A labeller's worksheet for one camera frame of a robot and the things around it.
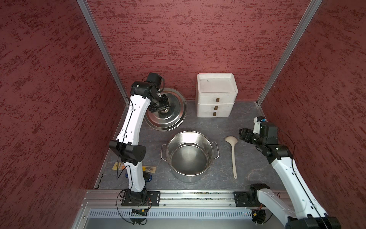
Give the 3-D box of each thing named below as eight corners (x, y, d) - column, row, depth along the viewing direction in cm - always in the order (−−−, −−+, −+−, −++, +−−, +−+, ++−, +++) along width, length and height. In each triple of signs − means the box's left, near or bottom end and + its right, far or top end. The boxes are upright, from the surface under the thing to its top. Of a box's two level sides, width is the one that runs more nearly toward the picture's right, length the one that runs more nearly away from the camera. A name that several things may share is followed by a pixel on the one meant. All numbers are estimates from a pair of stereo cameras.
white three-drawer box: (196, 118, 111) (199, 94, 91) (195, 98, 127) (197, 73, 106) (230, 118, 111) (240, 94, 91) (225, 98, 127) (232, 73, 106)
